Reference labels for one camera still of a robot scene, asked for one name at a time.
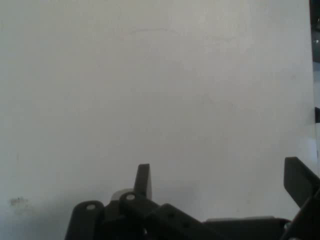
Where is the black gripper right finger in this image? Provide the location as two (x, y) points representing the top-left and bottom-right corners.
(281, 156), (320, 240)

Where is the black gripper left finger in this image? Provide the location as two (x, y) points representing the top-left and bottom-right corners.
(64, 163), (221, 240)

